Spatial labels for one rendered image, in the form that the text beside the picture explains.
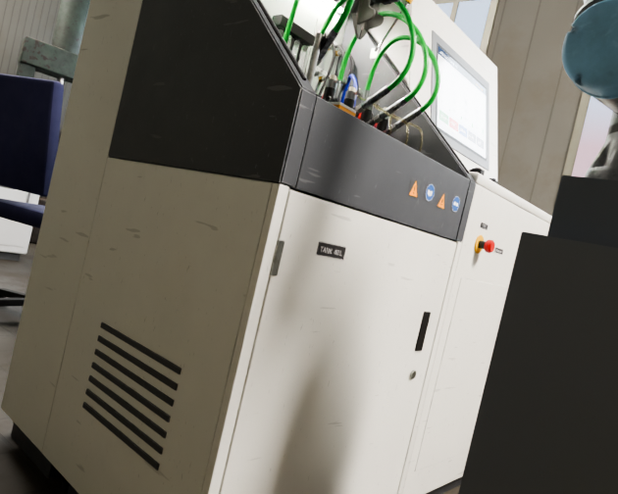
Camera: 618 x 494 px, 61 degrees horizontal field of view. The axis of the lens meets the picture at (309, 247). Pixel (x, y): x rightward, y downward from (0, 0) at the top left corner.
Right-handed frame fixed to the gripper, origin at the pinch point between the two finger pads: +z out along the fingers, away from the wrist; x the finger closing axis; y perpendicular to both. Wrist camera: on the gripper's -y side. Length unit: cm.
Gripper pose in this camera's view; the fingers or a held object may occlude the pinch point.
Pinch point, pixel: (357, 33)
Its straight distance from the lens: 135.8
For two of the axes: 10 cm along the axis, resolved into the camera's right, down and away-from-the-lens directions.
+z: -2.3, 9.7, 0.2
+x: 6.4, 1.3, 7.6
